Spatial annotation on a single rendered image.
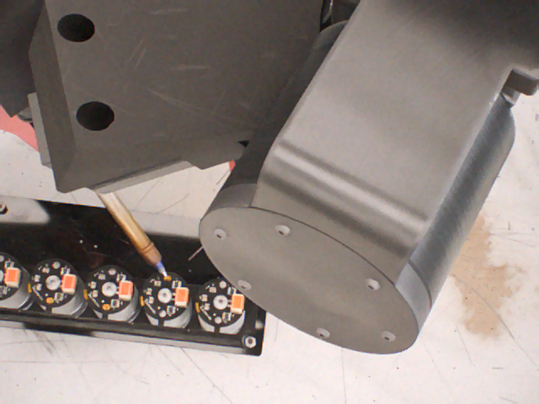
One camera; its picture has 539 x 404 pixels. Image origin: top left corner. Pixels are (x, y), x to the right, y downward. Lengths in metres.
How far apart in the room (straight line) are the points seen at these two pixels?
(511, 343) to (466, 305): 0.03
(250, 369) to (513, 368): 0.14
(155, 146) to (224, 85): 0.03
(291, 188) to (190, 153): 0.09
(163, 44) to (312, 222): 0.09
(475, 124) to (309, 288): 0.06
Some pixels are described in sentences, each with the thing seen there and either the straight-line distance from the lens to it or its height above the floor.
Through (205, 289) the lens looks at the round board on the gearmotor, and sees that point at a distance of 0.58.
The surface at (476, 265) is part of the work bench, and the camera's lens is 0.66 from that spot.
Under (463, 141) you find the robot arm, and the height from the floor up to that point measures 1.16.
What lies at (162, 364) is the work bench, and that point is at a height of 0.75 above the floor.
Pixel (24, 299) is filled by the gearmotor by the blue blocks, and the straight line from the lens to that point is 0.61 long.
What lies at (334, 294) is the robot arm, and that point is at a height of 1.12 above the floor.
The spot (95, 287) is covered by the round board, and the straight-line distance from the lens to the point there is 0.58.
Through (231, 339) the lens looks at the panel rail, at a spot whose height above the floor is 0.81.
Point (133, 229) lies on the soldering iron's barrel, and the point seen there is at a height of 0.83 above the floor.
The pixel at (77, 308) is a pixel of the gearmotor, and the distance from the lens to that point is 0.61.
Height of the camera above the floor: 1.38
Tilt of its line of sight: 75 degrees down
